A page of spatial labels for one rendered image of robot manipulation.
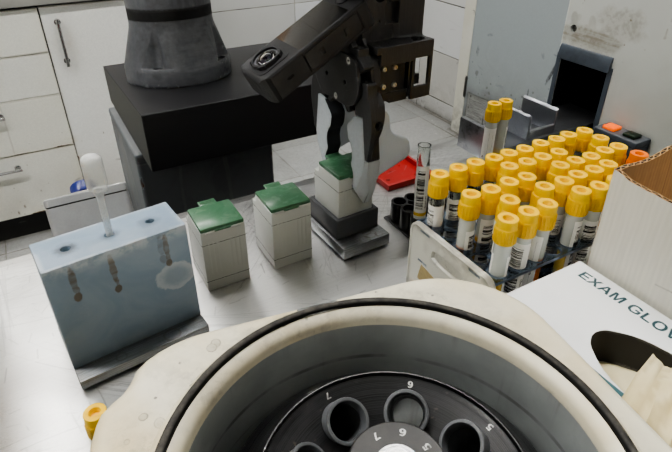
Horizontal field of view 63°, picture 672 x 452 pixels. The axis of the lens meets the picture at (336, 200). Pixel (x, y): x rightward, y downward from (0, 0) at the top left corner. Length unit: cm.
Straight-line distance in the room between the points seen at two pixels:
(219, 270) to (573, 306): 29
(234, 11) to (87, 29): 97
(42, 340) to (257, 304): 17
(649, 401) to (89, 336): 36
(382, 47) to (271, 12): 248
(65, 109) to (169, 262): 176
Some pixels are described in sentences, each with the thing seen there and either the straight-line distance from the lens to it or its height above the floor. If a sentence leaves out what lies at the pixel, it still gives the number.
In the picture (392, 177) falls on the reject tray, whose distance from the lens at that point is 67.
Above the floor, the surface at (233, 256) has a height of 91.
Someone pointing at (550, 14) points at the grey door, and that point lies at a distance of 249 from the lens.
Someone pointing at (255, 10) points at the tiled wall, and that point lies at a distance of 291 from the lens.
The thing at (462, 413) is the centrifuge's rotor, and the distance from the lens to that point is 28.
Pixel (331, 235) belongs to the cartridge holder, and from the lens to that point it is 54.
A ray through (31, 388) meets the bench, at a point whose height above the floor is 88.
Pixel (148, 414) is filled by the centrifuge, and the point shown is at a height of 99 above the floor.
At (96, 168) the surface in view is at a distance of 39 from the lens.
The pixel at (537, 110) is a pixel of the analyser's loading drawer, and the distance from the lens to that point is 76.
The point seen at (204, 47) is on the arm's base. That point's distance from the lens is 80.
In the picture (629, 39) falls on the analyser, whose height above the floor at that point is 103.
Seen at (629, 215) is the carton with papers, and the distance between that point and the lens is 43.
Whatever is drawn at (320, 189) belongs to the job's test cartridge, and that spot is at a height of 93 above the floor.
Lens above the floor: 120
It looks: 31 degrees down
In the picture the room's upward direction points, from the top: straight up
